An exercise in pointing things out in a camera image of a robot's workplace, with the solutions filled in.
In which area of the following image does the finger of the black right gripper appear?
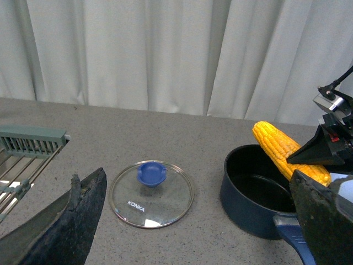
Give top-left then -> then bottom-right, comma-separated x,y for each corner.
290,170 -> 352,264

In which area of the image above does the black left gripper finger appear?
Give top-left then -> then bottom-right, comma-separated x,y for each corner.
1,168 -> 107,264

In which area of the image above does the black second arm gripper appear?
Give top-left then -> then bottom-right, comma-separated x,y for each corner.
286,93 -> 352,174

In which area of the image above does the yellow corn cob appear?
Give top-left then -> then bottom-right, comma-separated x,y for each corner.
252,121 -> 331,187

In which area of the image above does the glass lid blue knob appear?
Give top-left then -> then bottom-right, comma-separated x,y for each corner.
109,160 -> 195,229

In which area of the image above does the light blue plate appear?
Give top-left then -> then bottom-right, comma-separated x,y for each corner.
329,173 -> 353,202

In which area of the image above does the dark blue saucepan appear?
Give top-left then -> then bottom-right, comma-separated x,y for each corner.
220,145 -> 315,264

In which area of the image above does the green dish rack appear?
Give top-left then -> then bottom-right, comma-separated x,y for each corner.
1,125 -> 70,221

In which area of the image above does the white curtain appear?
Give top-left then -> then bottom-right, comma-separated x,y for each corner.
1,1 -> 352,125

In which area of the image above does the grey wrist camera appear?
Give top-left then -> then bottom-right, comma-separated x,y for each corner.
313,91 -> 350,116

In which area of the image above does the black camera cable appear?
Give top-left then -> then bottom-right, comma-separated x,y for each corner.
317,65 -> 353,100

